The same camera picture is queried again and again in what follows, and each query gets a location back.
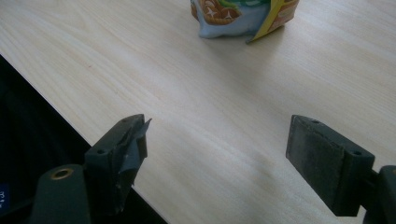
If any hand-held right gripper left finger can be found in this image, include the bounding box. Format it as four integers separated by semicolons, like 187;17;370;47
83;113;153;217

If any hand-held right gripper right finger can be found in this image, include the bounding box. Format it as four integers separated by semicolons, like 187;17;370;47
285;114;375;217

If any colourful spouted drink pouch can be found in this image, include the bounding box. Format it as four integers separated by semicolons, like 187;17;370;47
190;0;301;44

